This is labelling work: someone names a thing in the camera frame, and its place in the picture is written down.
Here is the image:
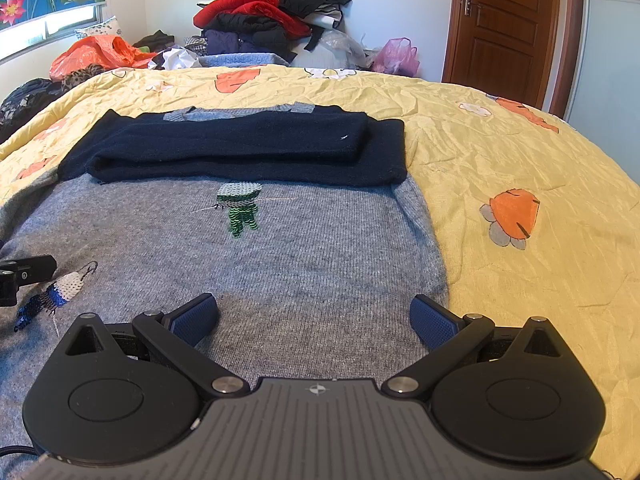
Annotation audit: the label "brown door frame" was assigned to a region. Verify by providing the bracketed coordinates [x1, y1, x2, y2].
[547, 0, 586, 121]

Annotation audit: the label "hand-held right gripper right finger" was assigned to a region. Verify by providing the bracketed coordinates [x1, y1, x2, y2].
[381, 294, 581, 401]

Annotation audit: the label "orange garment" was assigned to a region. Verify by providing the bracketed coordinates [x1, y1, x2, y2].
[49, 35, 158, 81]

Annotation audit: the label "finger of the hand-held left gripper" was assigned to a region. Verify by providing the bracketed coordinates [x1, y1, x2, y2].
[0, 254, 58, 307]

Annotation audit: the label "leopard print cloth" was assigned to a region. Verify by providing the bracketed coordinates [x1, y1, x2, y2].
[60, 64, 108, 92]

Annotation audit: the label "grey and navy sweater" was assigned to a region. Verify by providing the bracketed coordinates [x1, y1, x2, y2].
[0, 102, 451, 461]

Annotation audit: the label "light blue folded cloth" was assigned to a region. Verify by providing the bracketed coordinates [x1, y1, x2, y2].
[199, 51, 291, 68]

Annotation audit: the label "red garment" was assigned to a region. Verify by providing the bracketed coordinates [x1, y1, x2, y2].
[192, 0, 313, 38]

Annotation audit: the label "yellow floral bedspread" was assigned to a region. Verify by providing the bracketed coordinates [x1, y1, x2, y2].
[0, 64, 640, 480]

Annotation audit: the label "clear plastic bag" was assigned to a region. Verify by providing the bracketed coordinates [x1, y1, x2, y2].
[320, 29, 371, 68]

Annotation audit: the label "pink plastic bag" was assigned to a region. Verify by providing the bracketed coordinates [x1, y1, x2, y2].
[372, 37, 421, 77]

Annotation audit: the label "white crumpled cloth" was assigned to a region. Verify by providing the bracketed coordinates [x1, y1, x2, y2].
[150, 45, 201, 71]

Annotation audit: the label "window frame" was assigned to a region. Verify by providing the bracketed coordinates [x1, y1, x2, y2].
[0, 2, 108, 66]

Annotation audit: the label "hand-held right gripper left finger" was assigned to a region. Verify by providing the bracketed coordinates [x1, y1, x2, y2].
[62, 293, 251, 401]

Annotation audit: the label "black padded jacket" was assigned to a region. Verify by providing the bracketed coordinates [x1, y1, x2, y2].
[207, 12, 291, 56]

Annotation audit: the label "dark purple garment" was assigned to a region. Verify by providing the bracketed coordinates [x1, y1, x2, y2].
[202, 30, 291, 58]

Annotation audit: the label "floral pillow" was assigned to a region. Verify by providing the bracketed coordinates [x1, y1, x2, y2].
[75, 16, 123, 38]

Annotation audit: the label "dark green garment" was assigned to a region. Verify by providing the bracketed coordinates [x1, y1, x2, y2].
[132, 30, 176, 53]

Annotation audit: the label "dark patterned clothes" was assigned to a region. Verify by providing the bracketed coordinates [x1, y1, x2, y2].
[0, 77, 66, 143]

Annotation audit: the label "brown wooden door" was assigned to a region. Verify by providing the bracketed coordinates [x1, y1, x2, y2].
[442, 0, 563, 111]

